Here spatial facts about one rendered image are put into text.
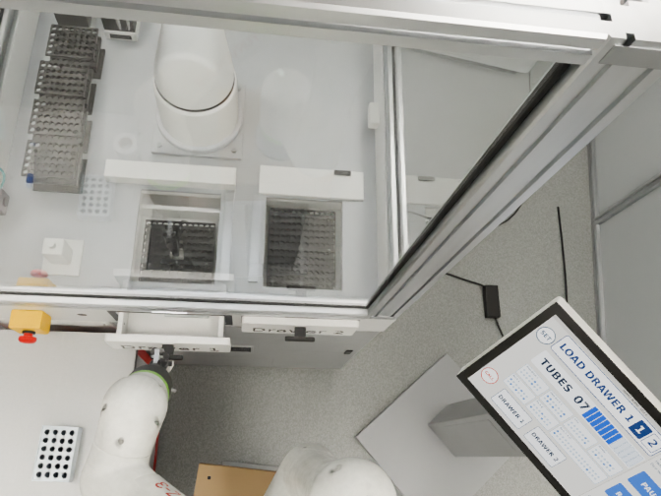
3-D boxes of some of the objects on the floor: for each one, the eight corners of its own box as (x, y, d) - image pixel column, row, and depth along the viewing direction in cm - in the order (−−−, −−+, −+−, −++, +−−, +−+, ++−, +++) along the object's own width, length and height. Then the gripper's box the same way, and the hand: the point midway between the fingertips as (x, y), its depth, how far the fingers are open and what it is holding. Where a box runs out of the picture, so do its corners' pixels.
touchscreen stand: (434, 533, 220) (578, 591, 124) (355, 437, 227) (435, 422, 132) (520, 442, 235) (708, 430, 140) (444, 354, 243) (573, 287, 148)
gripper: (132, 353, 117) (152, 335, 141) (128, 419, 117) (150, 389, 141) (170, 354, 118) (185, 336, 141) (167, 419, 118) (182, 390, 141)
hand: (165, 365), depth 138 cm, fingers closed, pressing on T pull
